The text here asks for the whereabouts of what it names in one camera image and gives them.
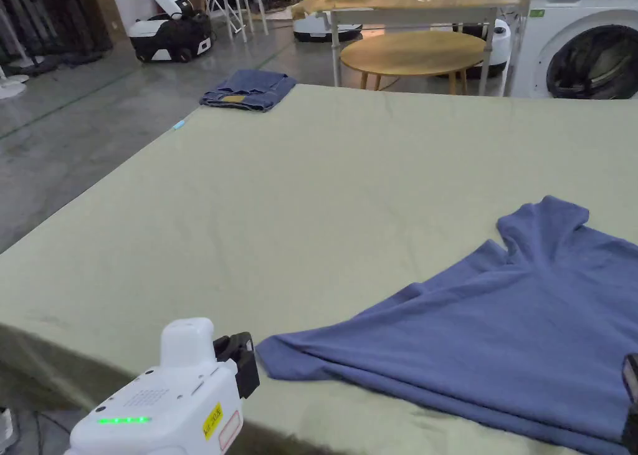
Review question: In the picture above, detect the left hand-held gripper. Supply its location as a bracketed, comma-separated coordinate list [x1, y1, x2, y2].
[64, 317, 261, 455]

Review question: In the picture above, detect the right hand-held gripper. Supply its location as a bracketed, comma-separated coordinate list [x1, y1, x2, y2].
[621, 353, 638, 445]

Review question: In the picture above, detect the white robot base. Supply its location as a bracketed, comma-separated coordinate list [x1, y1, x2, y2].
[292, 12, 364, 44]
[470, 18, 514, 80]

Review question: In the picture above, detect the blue shirt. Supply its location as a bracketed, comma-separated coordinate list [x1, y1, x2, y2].
[255, 194, 638, 455]

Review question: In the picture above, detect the bed with pale green sheet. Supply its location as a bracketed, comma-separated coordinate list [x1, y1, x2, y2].
[0, 83, 638, 455]

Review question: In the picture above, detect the folded blue denim garment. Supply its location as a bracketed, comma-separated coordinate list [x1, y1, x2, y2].
[199, 69, 298, 113]

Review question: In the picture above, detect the white washing machine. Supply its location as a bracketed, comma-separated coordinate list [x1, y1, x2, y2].
[508, 0, 638, 100]

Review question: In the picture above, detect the white fan stand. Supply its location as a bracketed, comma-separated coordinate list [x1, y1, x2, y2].
[0, 6, 31, 100]

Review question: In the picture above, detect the white and black robot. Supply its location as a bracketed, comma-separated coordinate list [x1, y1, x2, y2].
[126, 0, 213, 64]

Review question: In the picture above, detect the round wooden table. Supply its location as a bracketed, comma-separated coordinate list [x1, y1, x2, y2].
[340, 30, 487, 96]

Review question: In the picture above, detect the rack of dark clothes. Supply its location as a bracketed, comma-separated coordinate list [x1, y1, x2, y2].
[0, 0, 113, 68]

